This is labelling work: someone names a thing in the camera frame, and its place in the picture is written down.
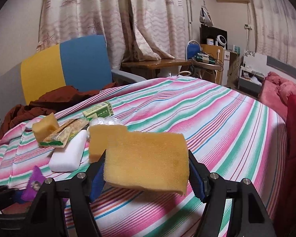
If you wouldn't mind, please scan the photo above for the grey yellow blue chair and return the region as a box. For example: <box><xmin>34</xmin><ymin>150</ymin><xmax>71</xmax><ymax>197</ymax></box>
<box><xmin>0</xmin><ymin>35</ymin><xmax>144</xmax><ymax>110</ymax></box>

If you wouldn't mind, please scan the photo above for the pink blanket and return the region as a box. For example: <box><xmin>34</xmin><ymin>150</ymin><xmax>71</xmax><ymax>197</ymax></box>
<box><xmin>258</xmin><ymin>71</ymin><xmax>296</xmax><ymax>121</ymax></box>

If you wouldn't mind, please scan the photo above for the purple sachet packet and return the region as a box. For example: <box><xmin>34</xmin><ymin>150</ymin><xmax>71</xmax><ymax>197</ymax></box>
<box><xmin>21</xmin><ymin>166</ymin><xmax>46</xmax><ymax>202</ymax></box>

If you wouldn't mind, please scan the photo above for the wooden side table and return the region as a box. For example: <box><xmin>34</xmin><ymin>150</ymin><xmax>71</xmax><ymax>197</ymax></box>
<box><xmin>121</xmin><ymin>59</ymin><xmax>192</xmax><ymax>79</ymax></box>

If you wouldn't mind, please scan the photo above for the right window curtain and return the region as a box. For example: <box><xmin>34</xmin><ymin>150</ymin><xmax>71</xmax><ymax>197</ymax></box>
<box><xmin>251</xmin><ymin>0</ymin><xmax>296</xmax><ymax>68</ymax></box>

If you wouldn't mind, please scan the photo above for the large yellow sponge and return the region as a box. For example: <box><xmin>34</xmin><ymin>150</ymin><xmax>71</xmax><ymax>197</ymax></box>
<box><xmin>104</xmin><ymin>131</ymin><xmax>189</xmax><ymax>195</ymax></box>

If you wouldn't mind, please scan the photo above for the yellow sponge block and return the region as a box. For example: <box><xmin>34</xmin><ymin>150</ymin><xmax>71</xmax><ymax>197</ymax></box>
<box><xmin>89</xmin><ymin>125</ymin><xmax>127</xmax><ymax>163</ymax></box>

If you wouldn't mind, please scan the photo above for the small yellow sponge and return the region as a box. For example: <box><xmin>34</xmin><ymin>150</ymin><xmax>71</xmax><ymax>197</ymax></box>
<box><xmin>32</xmin><ymin>113</ymin><xmax>59</xmax><ymax>143</ymax></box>

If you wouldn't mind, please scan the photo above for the patterned beige curtain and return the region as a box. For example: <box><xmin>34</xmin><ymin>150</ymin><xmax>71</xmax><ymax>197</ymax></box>
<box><xmin>37</xmin><ymin>0</ymin><xmax>186</xmax><ymax>69</ymax></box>

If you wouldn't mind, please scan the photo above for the green white carton box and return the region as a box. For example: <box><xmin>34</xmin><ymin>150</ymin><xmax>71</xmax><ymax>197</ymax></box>
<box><xmin>82</xmin><ymin>102</ymin><xmax>113</xmax><ymax>120</ymax></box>

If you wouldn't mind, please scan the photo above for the white desk fan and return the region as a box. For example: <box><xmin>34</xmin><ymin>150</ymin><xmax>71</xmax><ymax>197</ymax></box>
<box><xmin>215</xmin><ymin>35</ymin><xmax>227</xmax><ymax>49</ymax></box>

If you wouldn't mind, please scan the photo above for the white storage shelf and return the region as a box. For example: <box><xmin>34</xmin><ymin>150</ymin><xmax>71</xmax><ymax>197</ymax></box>
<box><xmin>237</xmin><ymin>49</ymin><xmax>268</xmax><ymax>92</ymax></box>

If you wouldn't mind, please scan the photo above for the white foam block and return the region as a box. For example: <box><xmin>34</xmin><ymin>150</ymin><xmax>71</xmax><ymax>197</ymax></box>
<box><xmin>49</xmin><ymin>130</ymin><xmax>88</xmax><ymax>172</ymax></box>

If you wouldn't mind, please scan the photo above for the blue folding chair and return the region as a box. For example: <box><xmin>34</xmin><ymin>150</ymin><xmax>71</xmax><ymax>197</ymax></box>
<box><xmin>185</xmin><ymin>40</ymin><xmax>201</xmax><ymax>60</ymax></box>

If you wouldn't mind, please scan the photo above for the dark red cloth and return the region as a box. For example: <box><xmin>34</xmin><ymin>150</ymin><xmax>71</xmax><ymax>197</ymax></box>
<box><xmin>0</xmin><ymin>81</ymin><xmax>119</xmax><ymax>143</ymax></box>

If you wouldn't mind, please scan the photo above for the clear plastic bag ball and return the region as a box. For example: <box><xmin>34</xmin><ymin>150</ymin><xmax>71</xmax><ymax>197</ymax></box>
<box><xmin>89</xmin><ymin>117</ymin><xmax>123</xmax><ymax>126</ymax></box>

